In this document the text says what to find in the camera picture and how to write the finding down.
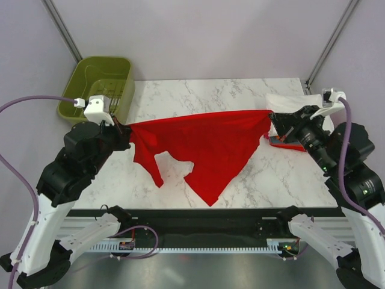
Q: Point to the white slotted cable duct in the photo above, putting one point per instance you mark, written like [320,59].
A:
[114,246]

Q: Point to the left aluminium frame post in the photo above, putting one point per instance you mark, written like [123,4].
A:
[62,29]

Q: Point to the aluminium frame post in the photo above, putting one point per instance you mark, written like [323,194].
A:
[331,42]
[62,29]

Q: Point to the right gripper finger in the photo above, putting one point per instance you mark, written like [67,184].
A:
[279,117]
[282,130]

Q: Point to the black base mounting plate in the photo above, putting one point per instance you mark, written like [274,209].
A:
[208,228]

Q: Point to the folded pink t-shirt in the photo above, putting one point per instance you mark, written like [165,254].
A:
[266,136]

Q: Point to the olive green plastic basket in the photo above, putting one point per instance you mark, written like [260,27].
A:
[108,76]

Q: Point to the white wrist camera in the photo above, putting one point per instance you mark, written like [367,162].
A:
[331,103]
[96,109]

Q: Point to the folded red t-shirt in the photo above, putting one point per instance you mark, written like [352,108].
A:
[291,146]

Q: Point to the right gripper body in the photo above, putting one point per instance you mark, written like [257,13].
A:
[310,132]

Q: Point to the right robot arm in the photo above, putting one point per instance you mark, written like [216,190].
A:
[358,191]

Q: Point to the folded white t-shirt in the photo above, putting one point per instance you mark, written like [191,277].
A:
[291,104]

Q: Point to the right aluminium frame post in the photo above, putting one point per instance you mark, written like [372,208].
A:
[331,42]

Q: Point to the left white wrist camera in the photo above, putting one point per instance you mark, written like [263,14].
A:
[96,109]

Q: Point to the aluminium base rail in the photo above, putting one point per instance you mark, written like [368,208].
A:
[72,225]

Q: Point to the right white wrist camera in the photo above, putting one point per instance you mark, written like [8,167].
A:
[331,103]

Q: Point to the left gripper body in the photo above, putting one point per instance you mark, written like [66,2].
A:
[110,137]

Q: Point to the red t-shirt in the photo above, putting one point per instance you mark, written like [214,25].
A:
[219,145]
[291,146]

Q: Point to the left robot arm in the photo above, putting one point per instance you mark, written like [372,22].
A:
[40,259]

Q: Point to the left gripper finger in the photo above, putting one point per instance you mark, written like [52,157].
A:
[124,143]
[124,129]

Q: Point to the folded grey t-shirt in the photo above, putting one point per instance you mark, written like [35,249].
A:
[275,141]

